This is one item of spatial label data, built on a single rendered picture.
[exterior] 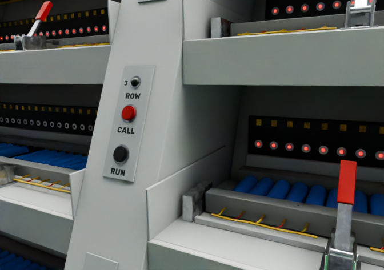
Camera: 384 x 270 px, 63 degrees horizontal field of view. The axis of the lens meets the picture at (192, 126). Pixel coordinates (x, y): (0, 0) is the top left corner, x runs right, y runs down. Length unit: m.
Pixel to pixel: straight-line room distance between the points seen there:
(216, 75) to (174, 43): 0.06
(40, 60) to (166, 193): 0.26
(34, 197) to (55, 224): 0.07
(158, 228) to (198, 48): 0.18
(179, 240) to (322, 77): 0.19
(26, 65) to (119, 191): 0.25
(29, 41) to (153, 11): 0.22
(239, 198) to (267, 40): 0.16
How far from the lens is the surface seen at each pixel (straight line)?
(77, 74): 0.43
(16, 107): 0.76
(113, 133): 0.34
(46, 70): 0.47
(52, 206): 0.41
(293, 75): 0.29
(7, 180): 0.52
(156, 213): 0.31
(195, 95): 0.36
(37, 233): 0.43
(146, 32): 0.36
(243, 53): 0.31
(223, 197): 0.34
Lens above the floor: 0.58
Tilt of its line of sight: 9 degrees up
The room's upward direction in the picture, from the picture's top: 9 degrees clockwise
